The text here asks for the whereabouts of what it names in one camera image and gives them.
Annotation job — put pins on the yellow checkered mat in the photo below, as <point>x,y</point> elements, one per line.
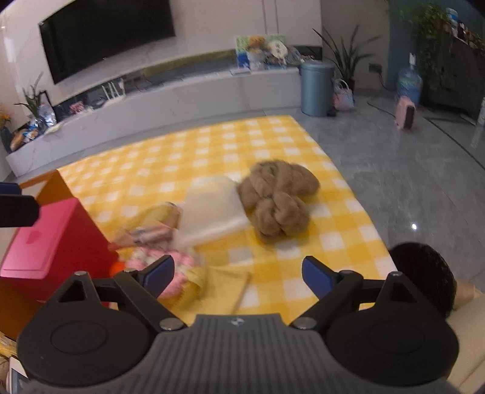
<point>265,151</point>

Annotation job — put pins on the white marble tv console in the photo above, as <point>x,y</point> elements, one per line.
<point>189,102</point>

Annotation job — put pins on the white tall carton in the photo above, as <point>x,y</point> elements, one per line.
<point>482,111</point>

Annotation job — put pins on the yellow cloth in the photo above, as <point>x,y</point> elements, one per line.
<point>219,288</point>

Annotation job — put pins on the orange cardboard box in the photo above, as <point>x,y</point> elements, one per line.
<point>57,187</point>

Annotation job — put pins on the blue-grey pedal trash can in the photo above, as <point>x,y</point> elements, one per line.
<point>316,91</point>

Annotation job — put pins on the brown twisted towel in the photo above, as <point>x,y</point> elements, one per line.
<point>276,197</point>

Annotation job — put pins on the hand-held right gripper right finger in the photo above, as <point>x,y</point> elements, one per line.
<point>316,278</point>

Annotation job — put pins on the green plant in glass vase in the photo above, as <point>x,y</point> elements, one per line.
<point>34,98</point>

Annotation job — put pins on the red box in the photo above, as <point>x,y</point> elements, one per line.
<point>38,242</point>

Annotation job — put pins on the blue water jug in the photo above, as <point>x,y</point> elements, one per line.
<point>409,85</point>

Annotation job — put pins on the small orange toy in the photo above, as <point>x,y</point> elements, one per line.
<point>117,268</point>

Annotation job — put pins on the black waste bin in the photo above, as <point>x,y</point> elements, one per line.
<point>428,265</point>

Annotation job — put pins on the potted snake plant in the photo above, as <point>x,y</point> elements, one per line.
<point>346,57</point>

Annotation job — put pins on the trailing green plant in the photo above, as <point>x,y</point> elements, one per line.
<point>428,30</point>

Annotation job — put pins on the flat book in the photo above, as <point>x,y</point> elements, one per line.
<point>240,71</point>

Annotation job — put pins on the wall socket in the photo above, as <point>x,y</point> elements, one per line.
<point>374,67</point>

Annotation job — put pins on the cream fabric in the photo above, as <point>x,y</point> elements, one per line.
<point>471,348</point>

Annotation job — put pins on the pink space heater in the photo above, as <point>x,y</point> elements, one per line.
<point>404,113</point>

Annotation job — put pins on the dark grey cabinet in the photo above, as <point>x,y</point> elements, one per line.
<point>458,75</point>

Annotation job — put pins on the white wifi router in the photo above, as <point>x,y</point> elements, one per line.
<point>113,99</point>

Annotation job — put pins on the pink knitted cloth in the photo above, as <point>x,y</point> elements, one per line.
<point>182,264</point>

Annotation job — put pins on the white round hand fan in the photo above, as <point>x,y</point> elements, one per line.
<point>276,49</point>

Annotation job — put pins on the beige slipper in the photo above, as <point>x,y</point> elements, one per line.
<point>468,295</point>

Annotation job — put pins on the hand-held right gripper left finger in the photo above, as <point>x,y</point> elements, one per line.
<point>161,273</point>

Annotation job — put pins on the pastel woven basket bag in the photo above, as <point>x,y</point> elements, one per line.
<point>344,97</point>

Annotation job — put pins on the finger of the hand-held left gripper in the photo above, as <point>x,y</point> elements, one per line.
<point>19,210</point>

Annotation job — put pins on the decorative glass plate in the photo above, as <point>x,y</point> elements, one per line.
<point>294,55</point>

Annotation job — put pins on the black wall television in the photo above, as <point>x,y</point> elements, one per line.
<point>106,34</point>

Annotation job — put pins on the dried flowers in dark vase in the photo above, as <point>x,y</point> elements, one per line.
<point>5,138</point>

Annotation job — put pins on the row of small bottles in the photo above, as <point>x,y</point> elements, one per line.
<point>462,26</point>

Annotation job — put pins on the snack bags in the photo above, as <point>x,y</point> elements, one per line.
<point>24,138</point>

